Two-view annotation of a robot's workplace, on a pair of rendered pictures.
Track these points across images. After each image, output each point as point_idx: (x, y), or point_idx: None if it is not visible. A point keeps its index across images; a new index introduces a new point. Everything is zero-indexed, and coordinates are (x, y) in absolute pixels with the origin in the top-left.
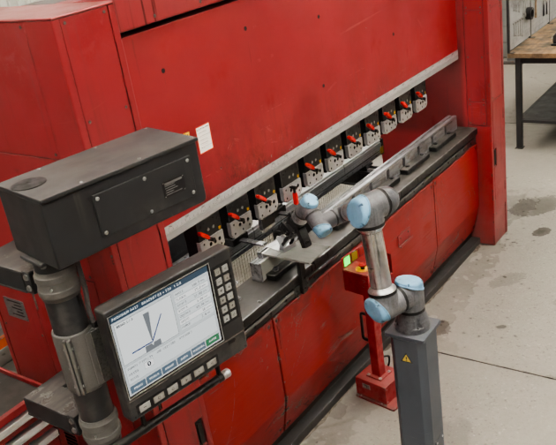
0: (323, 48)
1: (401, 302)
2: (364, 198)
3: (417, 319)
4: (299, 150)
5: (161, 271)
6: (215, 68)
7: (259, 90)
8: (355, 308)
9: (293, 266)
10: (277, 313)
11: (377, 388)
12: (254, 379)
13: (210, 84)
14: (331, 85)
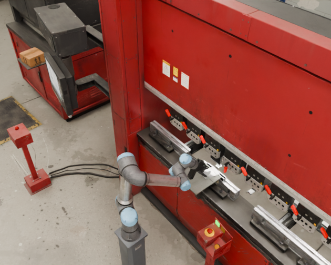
0: (303, 135)
1: (118, 209)
2: (123, 156)
3: (122, 227)
4: (246, 158)
5: (120, 89)
6: (201, 57)
7: (227, 97)
8: (232, 256)
9: (208, 187)
10: None
11: None
12: None
13: (195, 61)
14: (299, 164)
